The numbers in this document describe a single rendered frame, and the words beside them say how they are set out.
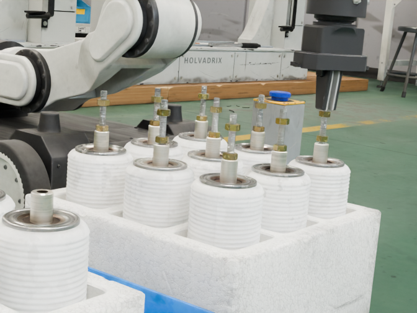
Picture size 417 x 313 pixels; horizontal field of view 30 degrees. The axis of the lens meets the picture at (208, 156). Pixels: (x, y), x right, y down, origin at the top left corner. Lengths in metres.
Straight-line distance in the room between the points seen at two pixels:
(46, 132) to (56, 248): 0.79
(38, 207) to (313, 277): 0.46
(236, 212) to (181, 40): 0.65
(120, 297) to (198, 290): 0.20
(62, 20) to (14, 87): 1.80
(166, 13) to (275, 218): 0.58
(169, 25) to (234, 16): 6.04
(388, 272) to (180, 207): 0.60
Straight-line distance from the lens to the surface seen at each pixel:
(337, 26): 1.16
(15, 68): 1.76
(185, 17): 1.55
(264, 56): 4.56
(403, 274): 1.55
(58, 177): 1.49
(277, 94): 1.42
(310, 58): 1.14
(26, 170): 1.44
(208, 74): 4.18
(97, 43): 1.55
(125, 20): 1.50
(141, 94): 3.72
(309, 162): 1.18
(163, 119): 1.07
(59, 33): 3.54
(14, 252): 0.76
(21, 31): 3.54
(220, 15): 7.66
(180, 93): 3.92
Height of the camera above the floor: 0.47
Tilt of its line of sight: 11 degrees down
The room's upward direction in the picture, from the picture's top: 4 degrees clockwise
